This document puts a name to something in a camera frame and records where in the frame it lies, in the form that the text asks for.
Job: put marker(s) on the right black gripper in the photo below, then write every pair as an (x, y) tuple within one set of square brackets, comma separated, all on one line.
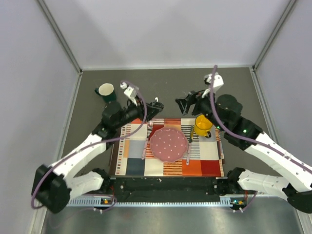
[(193, 97)]

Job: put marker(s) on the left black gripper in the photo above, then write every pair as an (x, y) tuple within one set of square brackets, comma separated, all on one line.
[(152, 110)]

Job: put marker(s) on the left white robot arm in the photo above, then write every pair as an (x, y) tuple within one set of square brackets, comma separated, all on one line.
[(55, 185)]

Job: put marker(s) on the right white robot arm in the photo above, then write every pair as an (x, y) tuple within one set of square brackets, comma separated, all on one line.
[(294, 183)]

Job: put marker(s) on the yellow transparent mug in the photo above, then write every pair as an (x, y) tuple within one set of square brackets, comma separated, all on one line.
[(202, 126)]

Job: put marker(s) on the pink dotted plate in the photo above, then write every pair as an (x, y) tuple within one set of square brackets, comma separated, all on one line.
[(168, 144)]

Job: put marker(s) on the dark green mug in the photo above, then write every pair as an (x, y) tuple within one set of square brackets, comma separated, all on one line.
[(107, 92)]

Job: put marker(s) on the colourful patchwork placemat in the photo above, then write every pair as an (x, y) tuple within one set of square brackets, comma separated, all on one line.
[(206, 159)]

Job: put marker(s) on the pink handled fork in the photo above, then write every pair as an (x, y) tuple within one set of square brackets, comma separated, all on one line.
[(149, 131)]

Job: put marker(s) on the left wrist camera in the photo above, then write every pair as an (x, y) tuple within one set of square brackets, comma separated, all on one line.
[(130, 91)]

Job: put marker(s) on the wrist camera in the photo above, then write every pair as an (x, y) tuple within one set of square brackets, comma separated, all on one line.
[(215, 82), (130, 91)]

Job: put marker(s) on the pink handled knife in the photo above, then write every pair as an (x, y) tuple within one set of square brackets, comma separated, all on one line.
[(190, 145)]

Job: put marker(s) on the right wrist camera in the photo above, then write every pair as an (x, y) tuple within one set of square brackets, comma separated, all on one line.
[(215, 82)]

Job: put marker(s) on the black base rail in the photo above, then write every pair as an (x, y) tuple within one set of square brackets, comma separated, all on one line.
[(164, 192)]

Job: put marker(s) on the left aluminium frame post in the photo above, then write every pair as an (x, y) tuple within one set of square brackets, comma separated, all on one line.
[(59, 35)]

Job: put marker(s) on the aluminium frame post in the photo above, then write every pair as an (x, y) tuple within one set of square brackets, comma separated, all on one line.
[(59, 35), (280, 23)]

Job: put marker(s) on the right aluminium frame post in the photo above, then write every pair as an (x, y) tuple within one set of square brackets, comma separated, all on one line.
[(280, 23)]

